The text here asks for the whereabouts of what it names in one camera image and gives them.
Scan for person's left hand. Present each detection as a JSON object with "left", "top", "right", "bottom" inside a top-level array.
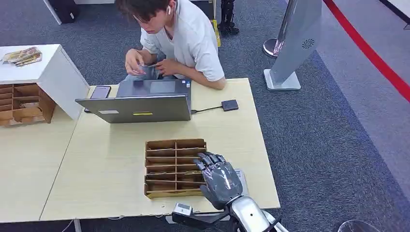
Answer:
[{"left": 155, "top": 58, "right": 181, "bottom": 77}]

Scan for black adapter box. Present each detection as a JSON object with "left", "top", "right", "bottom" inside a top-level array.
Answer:
[{"left": 221, "top": 99, "right": 240, "bottom": 112}]

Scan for red barrier belt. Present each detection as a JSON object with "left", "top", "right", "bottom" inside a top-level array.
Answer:
[{"left": 322, "top": 0, "right": 410, "bottom": 104}]

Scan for person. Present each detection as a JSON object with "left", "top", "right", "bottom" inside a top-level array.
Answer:
[{"left": 115, "top": 0, "right": 226, "bottom": 90}]

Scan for person's right hand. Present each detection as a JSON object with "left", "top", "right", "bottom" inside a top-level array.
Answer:
[{"left": 125, "top": 48, "right": 151, "bottom": 76}]

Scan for yellow chair frame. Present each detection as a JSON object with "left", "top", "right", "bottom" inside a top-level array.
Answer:
[{"left": 210, "top": 19, "right": 221, "bottom": 48}]

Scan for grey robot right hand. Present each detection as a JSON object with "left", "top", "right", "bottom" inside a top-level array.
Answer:
[{"left": 193, "top": 152, "right": 244, "bottom": 211}]

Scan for black smartphone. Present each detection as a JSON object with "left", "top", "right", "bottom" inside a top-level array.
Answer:
[{"left": 84, "top": 86, "right": 112, "bottom": 113}]

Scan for black bag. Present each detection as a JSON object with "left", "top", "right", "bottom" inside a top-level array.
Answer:
[{"left": 48, "top": 0, "right": 81, "bottom": 25}]

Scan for wooden card box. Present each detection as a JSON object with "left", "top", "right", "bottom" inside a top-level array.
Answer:
[{"left": 144, "top": 138, "right": 208, "bottom": 199}]

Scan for chrome stanchion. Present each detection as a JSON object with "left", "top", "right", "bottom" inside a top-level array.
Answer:
[{"left": 263, "top": 0, "right": 293, "bottom": 59}]

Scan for clear plastic dome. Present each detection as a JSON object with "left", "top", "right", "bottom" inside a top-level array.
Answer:
[{"left": 337, "top": 220, "right": 382, "bottom": 232}]

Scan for grey kiosk stand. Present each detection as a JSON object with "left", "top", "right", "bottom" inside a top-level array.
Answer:
[{"left": 264, "top": 0, "right": 322, "bottom": 91}]

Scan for white cabinet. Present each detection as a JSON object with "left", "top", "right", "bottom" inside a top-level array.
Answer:
[{"left": 0, "top": 44, "right": 90, "bottom": 121}]

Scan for black adapter cable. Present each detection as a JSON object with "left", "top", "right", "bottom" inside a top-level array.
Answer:
[{"left": 191, "top": 105, "right": 223, "bottom": 115}]

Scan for white frame leg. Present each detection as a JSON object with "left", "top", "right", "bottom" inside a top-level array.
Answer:
[{"left": 43, "top": 0, "right": 63, "bottom": 26}]

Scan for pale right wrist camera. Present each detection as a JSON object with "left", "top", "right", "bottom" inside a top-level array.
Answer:
[{"left": 172, "top": 203, "right": 194, "bottom": 221}]

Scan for wooden compartment box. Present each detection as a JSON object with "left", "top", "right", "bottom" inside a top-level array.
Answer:
[{"left": 0, "top": 83, "right": 58, "bottom": 127}]

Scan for stack of printed cards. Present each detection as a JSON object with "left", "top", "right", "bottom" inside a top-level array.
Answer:
[{"left": 1, "top": 46, "right": 43, "bottom": 67}]

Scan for grey laptop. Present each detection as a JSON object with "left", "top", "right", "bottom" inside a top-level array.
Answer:
[{"left": 75, "top": 79, "right": 192, "bottom": 124}]

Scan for white flat device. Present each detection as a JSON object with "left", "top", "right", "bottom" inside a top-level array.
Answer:
[{"left": 235, "top": 169, "right": 250, "bottom": 197}]

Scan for black robot legs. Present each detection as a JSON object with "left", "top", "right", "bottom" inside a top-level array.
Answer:
[{"left": 219, "top": 0, "right": 240, "bottom": 36}]

